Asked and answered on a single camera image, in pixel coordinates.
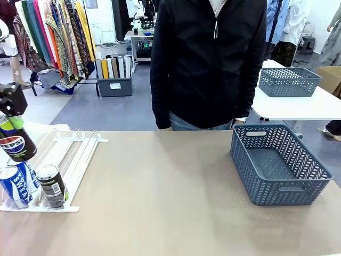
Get person's right forearm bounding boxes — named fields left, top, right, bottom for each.
left=150, top=63, right=173, bottom=131

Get mannequin in grey dress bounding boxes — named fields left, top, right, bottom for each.
left=319, top=18, right=341, bottom=67

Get white plastic sheet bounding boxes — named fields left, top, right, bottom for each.
left=20, top=120, right=72, bottom=137

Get dark plastic stool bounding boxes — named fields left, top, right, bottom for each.
left=297, top=35, right=316, bottom=55

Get white table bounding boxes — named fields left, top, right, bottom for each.
left=251, top=59, right=341, bottom=121

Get white air purifier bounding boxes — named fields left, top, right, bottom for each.
left=90, top=22, right=117, bottom=45

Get black can with barcode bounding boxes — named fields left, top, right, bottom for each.
left=36, top=164, right=70, bottom=210

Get light blue hanging shirt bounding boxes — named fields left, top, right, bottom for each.
left=265, top=0, right=290, bottom=44

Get person in black jacket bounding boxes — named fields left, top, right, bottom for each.
left=149, top=0, right=267, bottom=132

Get metal workbench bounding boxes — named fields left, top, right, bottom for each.
left=124, top=29, right=155, bottom=66

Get black Pepsi can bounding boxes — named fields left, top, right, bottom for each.
left=0, top=116, right=37, bottom=163

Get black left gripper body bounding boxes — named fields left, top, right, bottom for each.
left=0, top=82, right=28, bottom=118

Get brown board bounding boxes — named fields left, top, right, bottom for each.
left=111, top=57, right=120, bottom=79

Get rack of colourful fabrics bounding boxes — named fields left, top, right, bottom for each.
left=14, top=0, right=97, bottom=94

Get grey storage bin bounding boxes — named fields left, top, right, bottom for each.
left=95, top=75, right=133, bottom=98

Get bystander's foot with shoe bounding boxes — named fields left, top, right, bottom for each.
left=322, top=119, right=341, bottom=141

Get white board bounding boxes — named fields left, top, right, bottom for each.
left=117, top=56, right=126, bottom=79
left=105, top=57, right=115, bottom=79
left=124, top=55, right=132, bottom=78

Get yellow board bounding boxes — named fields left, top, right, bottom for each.
left=101, top=58, right=110, bottom=79

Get white hanging shirt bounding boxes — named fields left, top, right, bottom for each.
left=279, top=0, right=312, bottom=46

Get blue white Pocari Sweat can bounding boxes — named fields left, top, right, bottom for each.
left=7, top=159, right=42, bottom=197
left=0, top=165, right=29, bottom=210

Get white wire can dispenser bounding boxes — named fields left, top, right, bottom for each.
left=0, top=128, right=110, bottom=213

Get mannequin with white skirt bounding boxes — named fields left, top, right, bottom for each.
left=0, top=0, right=32, bottom=89

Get person's left forearm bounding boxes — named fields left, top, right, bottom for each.
left=233, top=63, right=267, bottom=124

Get cardboard box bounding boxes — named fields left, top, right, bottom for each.
left=316, top=66, right=341, bottom=97

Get dark patterned skirt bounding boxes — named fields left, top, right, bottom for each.
left=271, top=41, right=297, bottom=68

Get blue-grey plastic basket, oval handles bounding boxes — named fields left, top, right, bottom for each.
left=229, top=123, right=335, bottom=207

